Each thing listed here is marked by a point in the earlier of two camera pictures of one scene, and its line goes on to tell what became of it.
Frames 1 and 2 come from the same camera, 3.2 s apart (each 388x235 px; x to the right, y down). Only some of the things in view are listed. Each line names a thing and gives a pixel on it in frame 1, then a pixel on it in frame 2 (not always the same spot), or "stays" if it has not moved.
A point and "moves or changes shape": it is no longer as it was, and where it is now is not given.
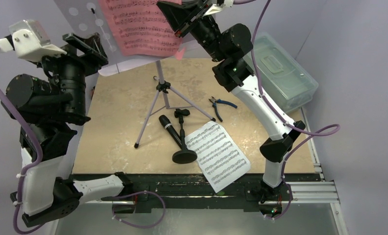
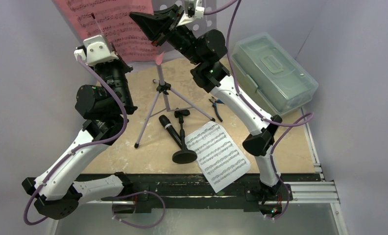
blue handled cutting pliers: (214, 101) stays
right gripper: (187, 20) -> (165, 28)
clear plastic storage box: (286, 84) stays
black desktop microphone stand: (184, 156) stays
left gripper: (91, 44) -> (118, 62)
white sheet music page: (221, 160) stays
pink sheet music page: (143, 29) moves or changes shape
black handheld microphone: (168, 126) stays
